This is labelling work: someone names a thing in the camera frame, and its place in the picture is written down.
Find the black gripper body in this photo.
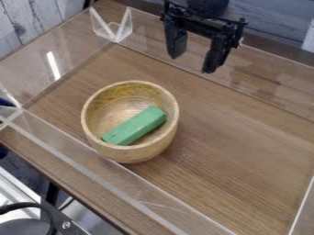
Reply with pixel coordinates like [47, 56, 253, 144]
[159, 0, 249, 50]

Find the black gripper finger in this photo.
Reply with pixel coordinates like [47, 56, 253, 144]
[202, 34, 232, 73]
[165, 21, 188, 60]

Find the green rectangular block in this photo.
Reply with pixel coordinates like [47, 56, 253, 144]
[101, 106, 167, 146]

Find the brown wooden bowl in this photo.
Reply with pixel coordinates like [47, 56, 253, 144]
[82, 80, 180, 163]

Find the black table leg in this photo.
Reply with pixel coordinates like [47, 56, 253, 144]
[46, 183, 61, 207]

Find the clear acrylic enclosure wall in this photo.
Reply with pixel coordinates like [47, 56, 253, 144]
[0, 2, 314, 235]

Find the black cable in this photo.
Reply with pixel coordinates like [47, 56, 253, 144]
[0, 201, 59, 235]

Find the black metal bracket with screw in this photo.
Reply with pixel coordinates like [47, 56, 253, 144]
[41, 201, 91, 235]

